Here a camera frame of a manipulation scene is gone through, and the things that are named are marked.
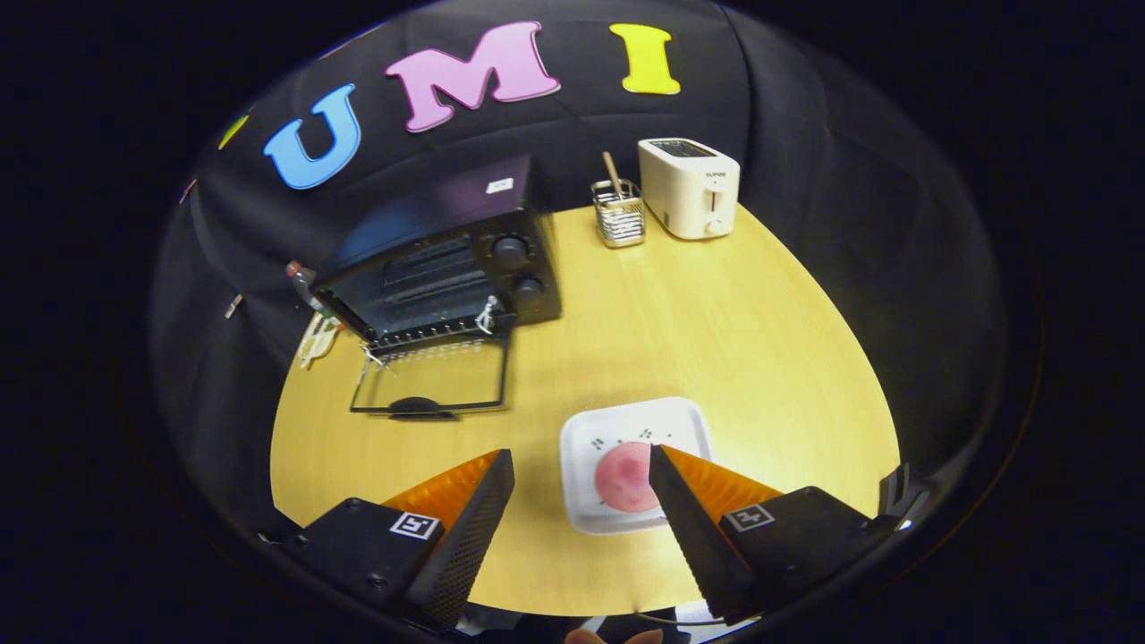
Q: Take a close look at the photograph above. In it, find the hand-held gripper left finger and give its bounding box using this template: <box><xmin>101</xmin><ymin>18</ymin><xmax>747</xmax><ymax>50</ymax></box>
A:
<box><xmin>282</xmin><ymin>449</ymin><xmax>517</xmax><ymax>630</ymax></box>

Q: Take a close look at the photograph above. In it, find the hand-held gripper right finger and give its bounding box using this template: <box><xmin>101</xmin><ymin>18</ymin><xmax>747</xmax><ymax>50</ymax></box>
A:
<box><xmin>648</xmin><ymin>445</ymin><xmax>895</xmax><ymax>625</ymax></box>

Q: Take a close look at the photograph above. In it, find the clear plastic water bottle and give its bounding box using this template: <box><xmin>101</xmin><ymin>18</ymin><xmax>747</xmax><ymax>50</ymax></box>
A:
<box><xmin>286</xmin><ymin>260</ymin><xmax>336</xmax><ymax>316</ymax></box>

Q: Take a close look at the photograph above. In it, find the white square plate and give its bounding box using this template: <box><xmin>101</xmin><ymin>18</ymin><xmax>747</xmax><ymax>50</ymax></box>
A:
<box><xmin>559</xmin><ymin>397</ymin><xmax>715</xmax><ymax>536</ymax></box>

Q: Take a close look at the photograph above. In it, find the metal wire utensil holder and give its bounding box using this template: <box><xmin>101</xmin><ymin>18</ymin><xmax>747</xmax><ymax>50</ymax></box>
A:
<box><xmin>590</xmin><ymin>179</ymin><xmax>647</xmax><ymax>249</ymax></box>

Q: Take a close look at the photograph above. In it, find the white divided snack tray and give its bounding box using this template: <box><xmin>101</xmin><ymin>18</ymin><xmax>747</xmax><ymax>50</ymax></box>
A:
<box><xmin>298</xmin><ymin>313</ymin><xmax>345</xmax><ymax>369</ymax></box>

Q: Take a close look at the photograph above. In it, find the pink round meat slice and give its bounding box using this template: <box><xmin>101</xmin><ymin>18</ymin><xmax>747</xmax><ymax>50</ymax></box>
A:
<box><xmin>595</xmin><ymin>441</ymin><xmax>667</xmax><ymax>514</ymax></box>

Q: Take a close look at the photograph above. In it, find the white pop-up toaster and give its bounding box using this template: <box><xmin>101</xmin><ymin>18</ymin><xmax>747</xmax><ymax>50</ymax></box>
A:
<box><xmin>638</xmin><ymin>138</ymin><xmax>742</xmax><ymax>241</ymax></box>

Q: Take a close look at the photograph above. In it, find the black toaster oven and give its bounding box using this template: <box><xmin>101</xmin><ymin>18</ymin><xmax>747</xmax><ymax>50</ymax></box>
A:
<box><xmin>309</xmin><ymin>154</ymin><xmax>563</xmax><ymax>421</ymax></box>

